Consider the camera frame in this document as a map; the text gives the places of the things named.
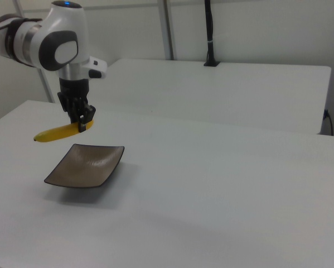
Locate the black pole with clamp base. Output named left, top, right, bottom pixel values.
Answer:
left=203, top=0, right=221, bottom=68

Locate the black power cable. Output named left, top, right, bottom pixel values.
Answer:
left=323, top=109, right=334, bottom=137

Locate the yellow banana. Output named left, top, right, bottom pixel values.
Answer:
left=33, top=119, right=95, bottom=143

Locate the square brown ceramic plate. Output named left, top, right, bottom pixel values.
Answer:
left=43, top=143, right=125, bottom=189

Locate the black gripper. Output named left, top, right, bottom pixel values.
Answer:
left=57, top=78, right=96, bottom=133

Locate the white side table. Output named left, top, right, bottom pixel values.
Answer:
left=91, top=58, right=332, bottom=135

